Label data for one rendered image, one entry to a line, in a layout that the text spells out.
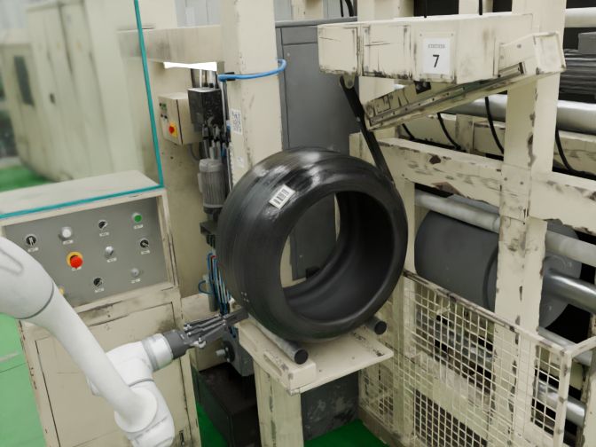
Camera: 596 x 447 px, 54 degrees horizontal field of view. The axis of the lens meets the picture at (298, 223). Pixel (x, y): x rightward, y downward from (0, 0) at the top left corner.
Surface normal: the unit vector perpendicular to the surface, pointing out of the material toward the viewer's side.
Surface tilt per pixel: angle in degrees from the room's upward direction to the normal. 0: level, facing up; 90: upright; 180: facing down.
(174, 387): 90
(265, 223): 65
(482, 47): 90
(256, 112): 90
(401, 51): 90
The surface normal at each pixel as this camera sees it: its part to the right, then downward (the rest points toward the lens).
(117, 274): 0.50, 0.26
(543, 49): 0.45, -0.04
